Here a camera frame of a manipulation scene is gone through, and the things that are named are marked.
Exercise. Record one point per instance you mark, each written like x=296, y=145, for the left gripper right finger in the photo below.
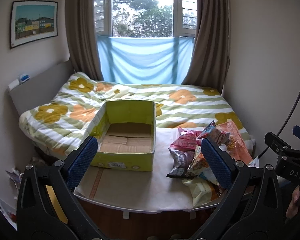
x=219, y=161

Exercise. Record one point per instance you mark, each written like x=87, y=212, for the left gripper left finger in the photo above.
x=78, y=161

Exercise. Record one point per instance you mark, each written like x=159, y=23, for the purple snack bag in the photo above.
x=181, y=163

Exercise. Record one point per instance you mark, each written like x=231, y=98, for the fries snack bag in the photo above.
x=199, y=167

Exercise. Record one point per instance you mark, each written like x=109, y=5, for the pale green snack bag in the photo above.
x=202, y=191

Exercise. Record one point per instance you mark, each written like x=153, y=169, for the right hand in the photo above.
x=293, y=206

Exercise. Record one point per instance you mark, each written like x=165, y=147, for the pink floral cloth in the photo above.
x=235, y=146

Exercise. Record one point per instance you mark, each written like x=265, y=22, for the floral striped duvet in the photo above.
x=83, y=106

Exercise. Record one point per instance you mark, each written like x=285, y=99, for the green cardboard box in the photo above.
x=125, y=131

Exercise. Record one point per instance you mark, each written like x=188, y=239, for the grey headboard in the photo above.
x=41, y=88

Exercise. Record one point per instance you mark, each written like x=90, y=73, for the right brown curtain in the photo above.
x=211, y=55

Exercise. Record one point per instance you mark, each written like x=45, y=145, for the brown curtain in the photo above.
x=211, y=55
x=80, y=33

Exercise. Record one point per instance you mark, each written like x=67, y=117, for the blue window cloth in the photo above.
x=145, y=61

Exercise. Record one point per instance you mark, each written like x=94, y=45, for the framed houses picture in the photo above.
x=32, y=21

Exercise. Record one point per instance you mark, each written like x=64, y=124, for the window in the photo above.
x=145, y=18

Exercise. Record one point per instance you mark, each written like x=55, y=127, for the left brown curtain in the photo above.
x=80, y=33

